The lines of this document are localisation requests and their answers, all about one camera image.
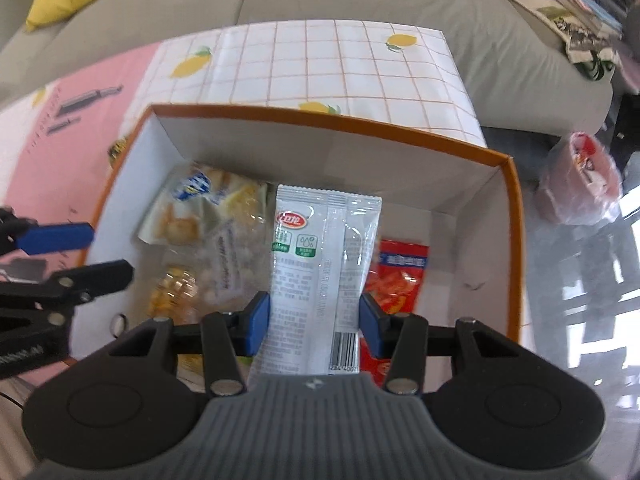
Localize white snack packet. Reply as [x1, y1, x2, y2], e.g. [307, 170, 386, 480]
[250, 184, 383, 378]

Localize pink plastic bag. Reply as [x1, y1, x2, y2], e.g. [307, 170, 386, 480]
[537, 131, 623, 226]

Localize small yellow dark packet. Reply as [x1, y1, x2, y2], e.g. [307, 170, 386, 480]
[107, 137, 131, 166]

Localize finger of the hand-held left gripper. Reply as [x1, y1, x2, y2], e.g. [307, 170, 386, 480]
[0, 206, 96, 257]
[0, 260, 136, 335]

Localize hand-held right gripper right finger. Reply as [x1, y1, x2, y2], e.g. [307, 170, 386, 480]
[359, 292, 528, 396]

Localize white cardboard box orange rim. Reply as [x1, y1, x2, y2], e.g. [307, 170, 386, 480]
[70, 104, 525, 376]

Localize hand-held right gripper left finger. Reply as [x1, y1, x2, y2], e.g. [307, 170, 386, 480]
[105, 291, 272, 396]

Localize clear packet white balls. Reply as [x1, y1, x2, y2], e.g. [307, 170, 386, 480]
[197, 220, 276, 311]

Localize potato stick snack packet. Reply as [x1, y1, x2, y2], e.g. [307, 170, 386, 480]
[137, 162, 271, 246]

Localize yellow candy packet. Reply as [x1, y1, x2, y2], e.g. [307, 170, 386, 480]
[147, 265, 206, 326]

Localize red snack packet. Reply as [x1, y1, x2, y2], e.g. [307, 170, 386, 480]
[357, 239, 431, 381]

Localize printed fabric bag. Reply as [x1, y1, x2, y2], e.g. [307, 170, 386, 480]
[502, 0, 626, 81]

